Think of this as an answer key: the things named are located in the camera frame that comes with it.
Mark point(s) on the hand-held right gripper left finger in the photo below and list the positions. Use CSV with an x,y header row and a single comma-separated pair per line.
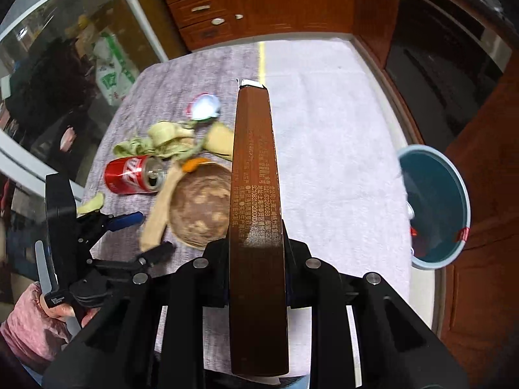
x,y
215,259

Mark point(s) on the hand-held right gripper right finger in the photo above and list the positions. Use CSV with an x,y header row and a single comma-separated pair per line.
x,y
300,267

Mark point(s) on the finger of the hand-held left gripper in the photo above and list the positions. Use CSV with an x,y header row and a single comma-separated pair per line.
x,y
158,253
125,221

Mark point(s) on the pale yellow peel piece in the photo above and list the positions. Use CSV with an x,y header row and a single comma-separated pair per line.
x,y
91,204
219,140

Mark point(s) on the tan paper wrapper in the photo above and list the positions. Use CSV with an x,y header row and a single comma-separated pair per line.
x,y
160,210

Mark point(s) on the red soda can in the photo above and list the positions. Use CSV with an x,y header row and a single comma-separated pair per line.
x,y
129,174

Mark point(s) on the brown paper bowl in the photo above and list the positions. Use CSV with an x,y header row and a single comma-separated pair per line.
x,y
200,210

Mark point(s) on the brown cardboard box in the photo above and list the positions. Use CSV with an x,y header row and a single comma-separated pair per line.
x,y
255,210

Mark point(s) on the orange peel piece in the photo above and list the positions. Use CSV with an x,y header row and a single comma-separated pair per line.
x,y
194,164

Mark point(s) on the yellow-green wrapper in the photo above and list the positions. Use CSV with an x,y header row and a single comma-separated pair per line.
x,y
162,137

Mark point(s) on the white foil lid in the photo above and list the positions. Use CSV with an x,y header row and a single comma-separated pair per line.
x,y
202,107

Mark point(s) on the grey-blue plastic bin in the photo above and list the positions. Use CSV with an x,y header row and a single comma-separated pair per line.
x,y
429,194

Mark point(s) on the person's left forearm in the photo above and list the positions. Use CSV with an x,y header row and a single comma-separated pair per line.
x,y
28,324

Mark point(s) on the person's left hand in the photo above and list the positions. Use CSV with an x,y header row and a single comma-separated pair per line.
x,y
61,312

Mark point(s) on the pink white packet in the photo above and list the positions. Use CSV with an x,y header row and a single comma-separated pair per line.
x,y
67,137

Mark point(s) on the person's leg in jeans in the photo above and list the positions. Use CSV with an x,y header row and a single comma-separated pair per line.
x,y
296,384

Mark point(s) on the white table cloth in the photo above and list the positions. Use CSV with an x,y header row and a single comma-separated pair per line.
x,y
324,150

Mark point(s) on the white green rice bag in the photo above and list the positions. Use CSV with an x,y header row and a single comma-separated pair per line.
x,y
113,77

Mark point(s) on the glass sliding door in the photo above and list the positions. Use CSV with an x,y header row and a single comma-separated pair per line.
x,y
48,28

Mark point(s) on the large wooden cabinet door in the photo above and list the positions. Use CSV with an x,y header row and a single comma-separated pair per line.
x,y
486,210

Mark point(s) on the wooden drawer unit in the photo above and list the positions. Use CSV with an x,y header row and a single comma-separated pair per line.
x,y
178,12

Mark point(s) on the black oven door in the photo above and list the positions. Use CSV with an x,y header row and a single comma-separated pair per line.
x,y
438,81

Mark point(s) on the wooden double door cabinet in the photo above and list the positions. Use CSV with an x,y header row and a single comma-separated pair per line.
x,y
284,4

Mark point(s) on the narrow wooden cabinet door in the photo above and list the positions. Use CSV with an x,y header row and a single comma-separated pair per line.
x,y
373,8

